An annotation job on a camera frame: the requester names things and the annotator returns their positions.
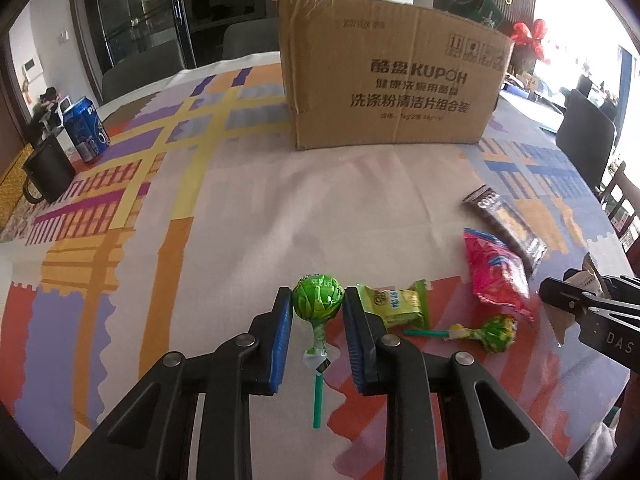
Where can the yellow green snack packet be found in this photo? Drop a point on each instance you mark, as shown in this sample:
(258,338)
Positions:
(397,305)

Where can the green printed fabric bag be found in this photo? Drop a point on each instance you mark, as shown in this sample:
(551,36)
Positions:
(475,5)

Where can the dark striped snack packet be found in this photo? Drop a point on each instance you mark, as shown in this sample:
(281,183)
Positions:
(505,222)

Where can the dark grey shell chair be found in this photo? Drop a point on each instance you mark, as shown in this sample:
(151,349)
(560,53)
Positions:
(585,135)

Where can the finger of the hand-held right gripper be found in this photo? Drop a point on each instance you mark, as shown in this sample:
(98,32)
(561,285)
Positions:
(617,280)
(562,296)

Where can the white wall intercom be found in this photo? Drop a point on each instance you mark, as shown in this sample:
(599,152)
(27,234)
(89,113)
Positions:
(29,67)

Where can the blue soda can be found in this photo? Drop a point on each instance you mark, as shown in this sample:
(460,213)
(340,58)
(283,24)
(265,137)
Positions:
(85,130)

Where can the grey upholstered chair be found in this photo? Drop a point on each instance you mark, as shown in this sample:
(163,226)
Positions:
(250,37)
(140,70)

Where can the yellow green wrapped lollipop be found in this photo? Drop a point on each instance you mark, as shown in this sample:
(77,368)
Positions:
(492,332)

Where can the black mug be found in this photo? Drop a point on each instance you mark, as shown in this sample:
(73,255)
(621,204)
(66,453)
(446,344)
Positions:
(47,172)

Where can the black framed glass door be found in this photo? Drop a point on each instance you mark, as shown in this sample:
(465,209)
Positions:
(150,10)

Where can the brown wooden chair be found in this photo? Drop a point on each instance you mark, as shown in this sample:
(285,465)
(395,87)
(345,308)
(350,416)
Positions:
(620,197)

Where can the white shoe rack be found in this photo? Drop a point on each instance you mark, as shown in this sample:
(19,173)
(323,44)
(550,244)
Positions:
(50,107)

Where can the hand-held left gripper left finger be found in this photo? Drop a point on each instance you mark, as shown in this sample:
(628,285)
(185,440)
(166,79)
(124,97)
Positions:
(282,345)

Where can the brown cardboard box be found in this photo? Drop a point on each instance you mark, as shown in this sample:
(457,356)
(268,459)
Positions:
(390,85)

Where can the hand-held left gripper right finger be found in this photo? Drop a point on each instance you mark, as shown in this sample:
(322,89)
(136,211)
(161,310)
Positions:
(352,345)

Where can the beige snack packet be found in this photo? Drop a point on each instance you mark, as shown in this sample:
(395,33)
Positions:
(562,326)

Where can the pink snack packet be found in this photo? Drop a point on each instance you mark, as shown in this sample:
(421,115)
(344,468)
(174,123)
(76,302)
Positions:
(495,270)

